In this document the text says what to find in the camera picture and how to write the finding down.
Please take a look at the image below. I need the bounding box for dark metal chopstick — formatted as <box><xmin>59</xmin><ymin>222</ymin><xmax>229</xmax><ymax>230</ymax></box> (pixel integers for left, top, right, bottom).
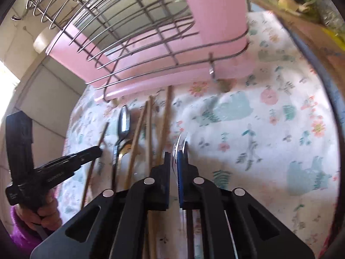
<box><xmin>172</xmin><ymin>131</ymin><xmax>195</xmax><ymax>259</ymax></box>

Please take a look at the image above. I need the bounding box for left hand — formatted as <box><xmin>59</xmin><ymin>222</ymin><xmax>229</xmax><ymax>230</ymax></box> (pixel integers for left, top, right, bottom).
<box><xmin>14</xmin><ymin>190</ymin><xmax>62</xmax><ymax>231</ymax></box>

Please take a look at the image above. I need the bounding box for purple fuzzy left sleeve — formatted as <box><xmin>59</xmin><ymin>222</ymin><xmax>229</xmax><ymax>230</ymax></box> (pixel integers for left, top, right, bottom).
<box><xmin>11</xmin><ymin>206</ymin><xmax>43</xmax><ymax>258</ymax></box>

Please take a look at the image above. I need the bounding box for stainless steel spoon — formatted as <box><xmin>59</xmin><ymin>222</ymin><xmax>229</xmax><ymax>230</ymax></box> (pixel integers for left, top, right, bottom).
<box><xmin>111</xmin><ymin>105</ymin><xmax>130</xmax><ymax>192</ymax></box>

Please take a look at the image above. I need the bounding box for floral animal print cloth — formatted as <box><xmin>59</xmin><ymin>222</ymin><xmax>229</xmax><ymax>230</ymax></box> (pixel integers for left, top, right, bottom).
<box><xmin>63</xmin><ymin>11</ymin><xmax>340</xmax><ymax>258</ymax></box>

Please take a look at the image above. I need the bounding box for pink plastic rack tray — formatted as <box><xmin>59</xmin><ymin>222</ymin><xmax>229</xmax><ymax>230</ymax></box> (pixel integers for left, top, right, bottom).
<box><xmin>46</xmin><ymin>22</ymin><xmax>255</xmax><ymax>101</ymax></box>

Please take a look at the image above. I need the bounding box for white rice cooker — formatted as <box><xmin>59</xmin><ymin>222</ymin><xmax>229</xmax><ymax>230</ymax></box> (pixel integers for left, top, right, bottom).
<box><xmin>33</xmin><ymin>27</ymin><xmax>61</xmax><ymax>55</ymax></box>

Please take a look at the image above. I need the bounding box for pink cup right side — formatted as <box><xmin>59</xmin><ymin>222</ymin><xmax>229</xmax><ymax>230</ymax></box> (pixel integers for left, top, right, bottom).
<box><xmin>187</xmin><ymin>0</ymin><xmax>248</xmax><ymax>58</ymax></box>

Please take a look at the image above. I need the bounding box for cardboard box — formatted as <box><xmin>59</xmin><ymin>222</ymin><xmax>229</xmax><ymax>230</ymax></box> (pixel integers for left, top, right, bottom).
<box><xmin>251</xmin><ymin>0</ymin><xmax>344</xmax><ymax>94</ymax></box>

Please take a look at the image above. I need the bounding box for plastic bag of greens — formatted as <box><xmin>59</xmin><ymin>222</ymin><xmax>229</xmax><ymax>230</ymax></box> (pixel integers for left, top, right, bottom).
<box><xmin>294</xmin><ymin>0</ymin><xmax>344</xmax><ymax>33</ymax></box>

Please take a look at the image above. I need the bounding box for metal wire utensil rack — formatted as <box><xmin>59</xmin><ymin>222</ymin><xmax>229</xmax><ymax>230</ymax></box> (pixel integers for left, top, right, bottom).
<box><xmin>10</xmin><ymin>0</ymin><xmax>253</xmax><ymax>99</ymax></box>

